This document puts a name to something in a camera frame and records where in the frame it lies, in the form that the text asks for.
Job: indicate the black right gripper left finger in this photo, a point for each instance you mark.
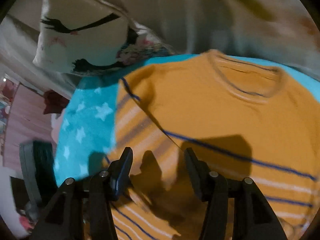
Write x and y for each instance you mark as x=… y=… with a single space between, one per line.
x=62 y=218

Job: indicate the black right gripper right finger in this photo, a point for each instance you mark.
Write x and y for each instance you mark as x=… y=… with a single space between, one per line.
x=253 y=215

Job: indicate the grey black chair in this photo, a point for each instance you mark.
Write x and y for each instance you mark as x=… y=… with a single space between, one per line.
x=37 y=161

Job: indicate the turquoise star cartoon blanket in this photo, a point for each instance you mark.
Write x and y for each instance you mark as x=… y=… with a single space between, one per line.
x=102 y=106

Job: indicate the pink curtain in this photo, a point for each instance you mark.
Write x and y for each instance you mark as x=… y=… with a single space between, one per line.
x=26 y=122

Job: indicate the white leaf print pillow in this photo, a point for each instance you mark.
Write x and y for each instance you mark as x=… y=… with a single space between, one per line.
x=282 y=31

